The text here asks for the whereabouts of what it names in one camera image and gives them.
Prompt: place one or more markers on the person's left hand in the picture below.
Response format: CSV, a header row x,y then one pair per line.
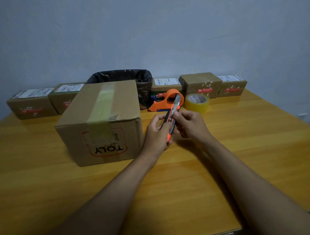
x,y
155,138

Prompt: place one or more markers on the person's right hand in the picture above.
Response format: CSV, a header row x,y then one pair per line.
x,y
196,128

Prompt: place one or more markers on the person's left thumb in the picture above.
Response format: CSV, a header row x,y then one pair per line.
x,y
159,117

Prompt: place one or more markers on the person's right thumb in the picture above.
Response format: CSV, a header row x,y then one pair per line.
x,y
179,116

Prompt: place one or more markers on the orange utility knife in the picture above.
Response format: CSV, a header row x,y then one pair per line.
x,y
174,109

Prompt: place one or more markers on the person's right forearm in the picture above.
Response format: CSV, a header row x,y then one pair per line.
x,y
249,188

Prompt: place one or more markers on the person's left forearm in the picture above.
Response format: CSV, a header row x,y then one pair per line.
x,y
113,193

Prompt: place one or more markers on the blue pen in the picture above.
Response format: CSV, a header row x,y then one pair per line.
x,y
162,110

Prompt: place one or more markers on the orange tape dispenser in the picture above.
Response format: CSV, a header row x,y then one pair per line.
x,y
155,106

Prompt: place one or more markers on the clear yellowish tape roll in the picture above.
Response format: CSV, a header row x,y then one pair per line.
x,y
196,103

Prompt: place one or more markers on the small taped parcel box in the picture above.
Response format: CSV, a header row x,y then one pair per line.
x,y
232,87
201,83
166,86
34,106
60,98

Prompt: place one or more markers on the bin with black bag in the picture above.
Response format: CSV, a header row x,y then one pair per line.
x,y
144,82

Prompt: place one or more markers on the large taped cardboard box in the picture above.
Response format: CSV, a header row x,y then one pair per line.
x,y
106,121

